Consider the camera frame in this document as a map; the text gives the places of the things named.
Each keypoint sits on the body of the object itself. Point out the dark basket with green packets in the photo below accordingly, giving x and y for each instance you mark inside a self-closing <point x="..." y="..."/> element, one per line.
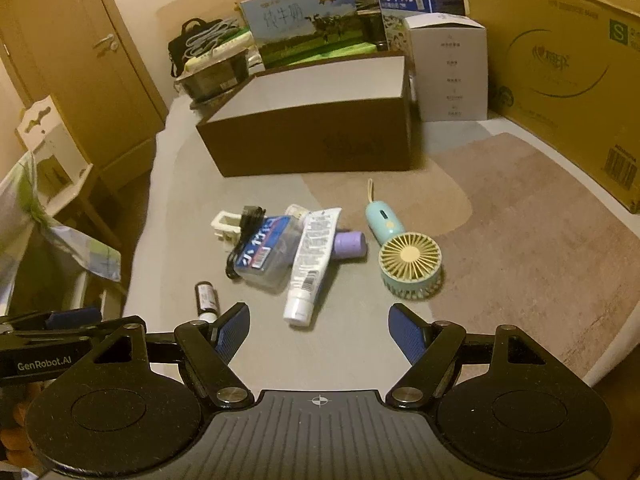
<point x="215" y="70"/>

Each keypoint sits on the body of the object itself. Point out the white wooden stand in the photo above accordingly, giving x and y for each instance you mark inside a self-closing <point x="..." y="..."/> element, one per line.
<point x="55" y="155"/>

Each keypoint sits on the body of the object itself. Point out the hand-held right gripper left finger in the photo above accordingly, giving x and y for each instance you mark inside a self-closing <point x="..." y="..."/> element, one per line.
<point x="234" y="330"/>

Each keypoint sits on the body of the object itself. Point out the tall white carton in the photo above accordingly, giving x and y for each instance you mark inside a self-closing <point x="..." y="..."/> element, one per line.
<point x="450" y="70"/>

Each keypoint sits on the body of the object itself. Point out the white plastic clip holder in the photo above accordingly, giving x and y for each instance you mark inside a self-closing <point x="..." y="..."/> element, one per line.
<point x="225" y="225"/>

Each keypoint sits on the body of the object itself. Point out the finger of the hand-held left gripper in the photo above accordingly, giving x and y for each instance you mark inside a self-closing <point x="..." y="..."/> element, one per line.
<point x="75" y="318"/>
<point x="45" y="336"/>

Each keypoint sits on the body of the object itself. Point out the purple cream tube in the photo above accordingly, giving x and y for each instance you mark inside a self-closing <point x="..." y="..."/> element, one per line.
<point x="351" y="244"/>

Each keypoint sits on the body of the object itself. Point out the green patterned cloth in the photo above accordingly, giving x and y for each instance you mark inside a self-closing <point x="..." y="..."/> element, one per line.
<point x="30" y="240"/>

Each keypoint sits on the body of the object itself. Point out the wooden door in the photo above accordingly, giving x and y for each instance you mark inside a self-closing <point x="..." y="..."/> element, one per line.
<point x="65" y="60"/>

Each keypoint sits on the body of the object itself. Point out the white cream tube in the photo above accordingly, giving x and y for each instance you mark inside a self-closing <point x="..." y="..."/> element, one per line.
<point x="310" y="260"/>

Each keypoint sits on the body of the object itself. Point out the brown cardboard box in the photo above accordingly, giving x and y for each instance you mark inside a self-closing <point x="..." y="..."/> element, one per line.
<point x="320" y="130"/>

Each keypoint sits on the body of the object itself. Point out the clear plastic box blue label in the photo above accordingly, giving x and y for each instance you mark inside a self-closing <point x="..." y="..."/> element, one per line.
<point x="270" y="255"/>

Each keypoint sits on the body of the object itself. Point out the black bag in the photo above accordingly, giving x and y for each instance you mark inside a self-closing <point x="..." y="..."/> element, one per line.
<point x="180" y="47"/>

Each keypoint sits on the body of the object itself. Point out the white pill bottle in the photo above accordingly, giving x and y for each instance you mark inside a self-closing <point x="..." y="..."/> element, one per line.
<point x="296" y="211"/>

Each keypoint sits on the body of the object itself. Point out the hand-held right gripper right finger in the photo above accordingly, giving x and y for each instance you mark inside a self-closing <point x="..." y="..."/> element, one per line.
<point x="406" y="332"/>

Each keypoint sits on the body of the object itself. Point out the green handheld fan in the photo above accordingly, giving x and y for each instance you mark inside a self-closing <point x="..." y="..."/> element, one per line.
<point x="407" y="260"/>

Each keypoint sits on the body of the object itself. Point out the person's left hand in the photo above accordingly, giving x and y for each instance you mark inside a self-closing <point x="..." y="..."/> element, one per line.
<point x="12" y="427"/>

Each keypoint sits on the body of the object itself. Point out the milk box with pasture print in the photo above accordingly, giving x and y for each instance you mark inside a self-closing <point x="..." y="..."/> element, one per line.
<point x="305" y="20"/>

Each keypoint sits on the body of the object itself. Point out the large flat cardboard box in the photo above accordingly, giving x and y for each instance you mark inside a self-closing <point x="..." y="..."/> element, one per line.
<point x="560" y="65"/>

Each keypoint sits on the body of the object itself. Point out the small black bottle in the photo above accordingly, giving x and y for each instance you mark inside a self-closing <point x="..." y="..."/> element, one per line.
<point x="206" y="300"/>

